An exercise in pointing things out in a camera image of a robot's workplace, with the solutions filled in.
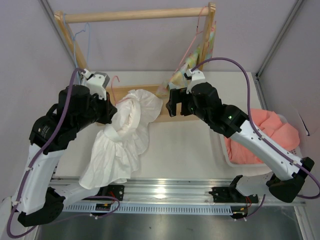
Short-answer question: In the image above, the blue wire hanger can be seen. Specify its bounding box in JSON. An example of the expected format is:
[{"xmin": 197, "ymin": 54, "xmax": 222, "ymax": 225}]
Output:
[{"xmin": 62, "ymin": 12, "xmax": 91, "ymax": 83}]

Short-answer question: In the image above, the pink cloth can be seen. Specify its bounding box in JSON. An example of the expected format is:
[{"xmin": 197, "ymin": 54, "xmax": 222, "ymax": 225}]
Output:
[{"xmin": 225, "ymin": 108, "xmax": 300, "ymax": 164}]

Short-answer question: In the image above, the wooden clothes rack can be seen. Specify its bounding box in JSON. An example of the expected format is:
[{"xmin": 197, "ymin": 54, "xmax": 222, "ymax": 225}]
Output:
[{"xmin": 54, "ymin": 2, "xmax": 217, "ymax": 123}]

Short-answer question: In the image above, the white plastic basket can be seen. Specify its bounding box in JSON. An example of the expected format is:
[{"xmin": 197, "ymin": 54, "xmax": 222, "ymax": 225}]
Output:
[{"xmin": 217, "ymin": 113, "xmax": 304, "ymax": 168}]

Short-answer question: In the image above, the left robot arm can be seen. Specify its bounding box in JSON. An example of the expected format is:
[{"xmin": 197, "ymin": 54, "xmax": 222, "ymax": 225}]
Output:
[{"xmin": 12, "ymin": 85, "xmax": 117, "ymax": 227}]

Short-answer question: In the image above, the aluminium mounting rail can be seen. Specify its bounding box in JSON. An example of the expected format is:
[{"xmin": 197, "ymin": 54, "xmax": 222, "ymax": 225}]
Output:
[{"xmin": 49, "ymin": 176, "xmax": 306, "ymax": 207}]

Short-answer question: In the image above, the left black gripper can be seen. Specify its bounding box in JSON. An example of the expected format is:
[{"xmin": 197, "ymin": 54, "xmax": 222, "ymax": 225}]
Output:
[{"xmin": 73, "ymin": 89, "xmax": 117, "ymax": 132}]

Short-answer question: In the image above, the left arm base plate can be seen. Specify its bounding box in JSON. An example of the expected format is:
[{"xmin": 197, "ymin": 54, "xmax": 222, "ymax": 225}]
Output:
[{"xmin": 97, "ymin": 184, "xmax": 125, "ymax": 201}]

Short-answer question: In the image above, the white pleated skirt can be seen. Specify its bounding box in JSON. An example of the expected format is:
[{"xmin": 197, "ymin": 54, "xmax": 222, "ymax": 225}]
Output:
[{"xmin": 79, "ymin": 89, "xmax": 163, "ymax": 190}]

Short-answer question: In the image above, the perforated cable duct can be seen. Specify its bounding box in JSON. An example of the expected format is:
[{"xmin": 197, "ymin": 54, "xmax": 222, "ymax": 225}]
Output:
[{"xmin": 64, "ymin": 203, "xmax": 233, "ymax": 216}]

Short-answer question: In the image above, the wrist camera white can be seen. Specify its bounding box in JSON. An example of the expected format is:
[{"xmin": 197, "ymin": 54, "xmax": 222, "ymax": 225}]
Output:
[
  {"xmin": 82, "ymin": 69, "xmax": 110, "ymax": 100},
  {"xmin": 184, "ymin": 69, "xmax": 206, "ymax": 94}
]

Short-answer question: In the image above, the pink wire hanger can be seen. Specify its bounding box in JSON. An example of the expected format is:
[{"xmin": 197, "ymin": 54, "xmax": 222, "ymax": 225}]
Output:
[
  {"xmin": 110, "ymin": 75, "xmax": 132, "ymax": 106},
  {"xmin": 170, "ymin": 6, "xmax": 208, "ymax": 79}
]

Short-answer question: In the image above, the purple cable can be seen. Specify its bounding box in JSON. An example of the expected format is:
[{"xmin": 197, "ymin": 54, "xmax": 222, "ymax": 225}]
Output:
[
  {"xmin": 189, "ymin": 57, "xmax": 320, "ymax": 222},
  {"xmin": 5, "ymin": 67, "xmax": 121, "ymax": 238}
]

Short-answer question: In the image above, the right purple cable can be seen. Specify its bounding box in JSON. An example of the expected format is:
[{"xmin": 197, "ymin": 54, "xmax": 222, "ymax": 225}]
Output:
[{"xmin": 189, "ymin": 57, "xmax": 320, "ymax": 222}]

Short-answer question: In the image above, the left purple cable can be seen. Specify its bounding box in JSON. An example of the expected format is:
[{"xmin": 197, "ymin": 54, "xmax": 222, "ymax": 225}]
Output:
[{"xmin": 5, "ymin": 67, "xmax": 121, "ymax": 238}]

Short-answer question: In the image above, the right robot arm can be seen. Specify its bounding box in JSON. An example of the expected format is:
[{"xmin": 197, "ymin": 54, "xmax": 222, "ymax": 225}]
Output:
[{"xmin": 166, "ymin": 82, "xmax": 315, "ymax": 203}]

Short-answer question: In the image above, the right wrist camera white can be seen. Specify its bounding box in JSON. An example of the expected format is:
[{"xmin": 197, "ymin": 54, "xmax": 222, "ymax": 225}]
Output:
[{"xmin": 184, "ymin": 69, "xmax": 206, "ymax": 94}]

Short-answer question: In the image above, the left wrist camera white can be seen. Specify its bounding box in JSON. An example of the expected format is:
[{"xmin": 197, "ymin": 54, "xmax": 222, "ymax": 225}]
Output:
[{"xmin": 82, "ymin": 69, "xmax": 110, "ymax": 100}]

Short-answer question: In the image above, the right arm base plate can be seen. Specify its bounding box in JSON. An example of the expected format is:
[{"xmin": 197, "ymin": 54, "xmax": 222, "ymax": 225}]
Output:
[{"xmin": 208, "ymin": 186, "xmax": 259, "ymax": 204}]

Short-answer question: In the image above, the colourful floral patterned garment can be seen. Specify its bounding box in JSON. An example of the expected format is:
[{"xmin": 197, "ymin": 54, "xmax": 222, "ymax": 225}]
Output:
[{"xmin": 155, "ymin": 20, "xmax": 217, "ymax": 99}]

